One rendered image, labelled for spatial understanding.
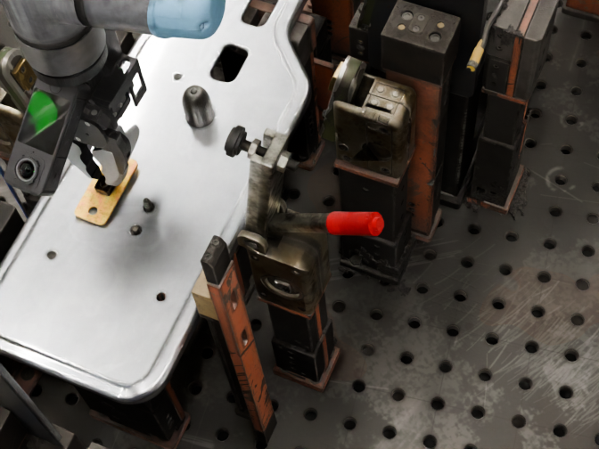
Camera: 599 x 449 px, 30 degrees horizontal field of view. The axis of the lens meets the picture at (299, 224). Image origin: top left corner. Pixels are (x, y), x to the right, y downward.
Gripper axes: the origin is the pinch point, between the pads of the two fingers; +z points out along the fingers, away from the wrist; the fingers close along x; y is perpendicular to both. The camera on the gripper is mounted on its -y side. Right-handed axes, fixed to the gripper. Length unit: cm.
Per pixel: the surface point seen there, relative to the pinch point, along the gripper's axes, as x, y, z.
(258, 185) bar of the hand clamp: -20.6, -2.1, -14.6
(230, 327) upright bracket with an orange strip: -21.1, -11.7, -3.8
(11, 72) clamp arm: 11.3, 4.5, -7.8
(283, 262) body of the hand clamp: -22.6, -2.9, -2.4
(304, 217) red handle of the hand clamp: -23.9, -0.1, -7.5
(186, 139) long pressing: -5.1, 9.2, 2.5
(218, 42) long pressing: -2.8, 22.5, 2.3
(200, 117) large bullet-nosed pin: -6.0, 11.3, 0.6
